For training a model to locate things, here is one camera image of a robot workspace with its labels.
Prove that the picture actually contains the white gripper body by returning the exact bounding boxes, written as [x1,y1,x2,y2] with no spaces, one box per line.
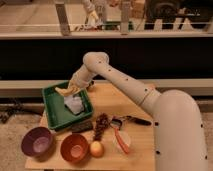
[68,70,89,89]

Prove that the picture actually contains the yellow banana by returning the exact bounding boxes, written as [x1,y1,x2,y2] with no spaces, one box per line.
[55,85,80,97]

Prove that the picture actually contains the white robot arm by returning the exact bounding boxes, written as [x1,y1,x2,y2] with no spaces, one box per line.
[70,52,208,171]

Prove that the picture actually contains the green plastic tray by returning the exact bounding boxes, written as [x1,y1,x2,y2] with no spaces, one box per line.
[42,81,93,131]

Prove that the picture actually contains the small dark brown object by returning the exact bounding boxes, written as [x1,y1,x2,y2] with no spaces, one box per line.
[86,81,95,91]

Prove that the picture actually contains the white crumpled cloth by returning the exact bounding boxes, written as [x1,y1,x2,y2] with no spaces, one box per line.
[64,95,84,115]

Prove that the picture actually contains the dark red grape bunch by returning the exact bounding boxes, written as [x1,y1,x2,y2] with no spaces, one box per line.
[93,113,109,141]

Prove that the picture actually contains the dark brown rectangular block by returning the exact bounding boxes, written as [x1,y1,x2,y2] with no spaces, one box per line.
[71,121,93,133]

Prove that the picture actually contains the orange bowl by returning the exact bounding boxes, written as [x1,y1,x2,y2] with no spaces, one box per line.
[60,134,89,163]

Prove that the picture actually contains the purple bowl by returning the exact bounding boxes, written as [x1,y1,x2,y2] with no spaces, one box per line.
[21,127,53,157]

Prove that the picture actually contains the orange handled peeler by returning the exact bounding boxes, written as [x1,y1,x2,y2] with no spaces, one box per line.
[110,117,130,154]

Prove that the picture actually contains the black handled knife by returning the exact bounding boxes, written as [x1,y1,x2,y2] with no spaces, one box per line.
[121,115,152,126]

